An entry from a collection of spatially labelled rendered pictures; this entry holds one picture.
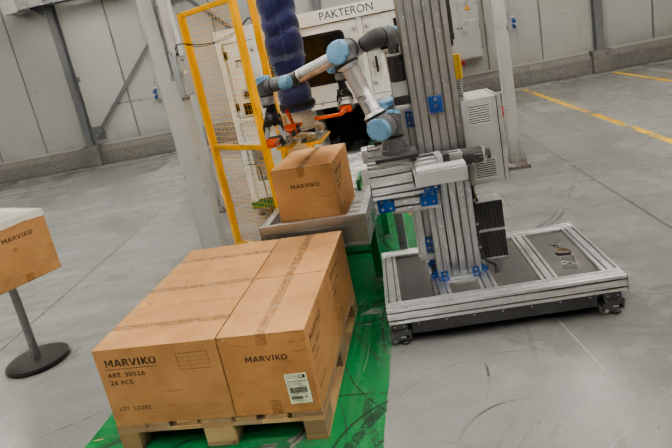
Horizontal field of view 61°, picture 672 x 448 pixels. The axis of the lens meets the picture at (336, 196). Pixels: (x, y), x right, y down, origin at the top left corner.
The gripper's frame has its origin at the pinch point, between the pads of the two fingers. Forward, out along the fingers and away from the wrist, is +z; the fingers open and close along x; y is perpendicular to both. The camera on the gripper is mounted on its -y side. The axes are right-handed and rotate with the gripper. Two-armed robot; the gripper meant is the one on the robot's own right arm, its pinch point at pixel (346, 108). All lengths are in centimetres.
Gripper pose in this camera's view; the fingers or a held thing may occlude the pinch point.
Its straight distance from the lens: 394.0
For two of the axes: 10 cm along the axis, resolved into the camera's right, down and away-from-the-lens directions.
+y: -1.6, 2.8, -9.5
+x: 9.7, -1.3, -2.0
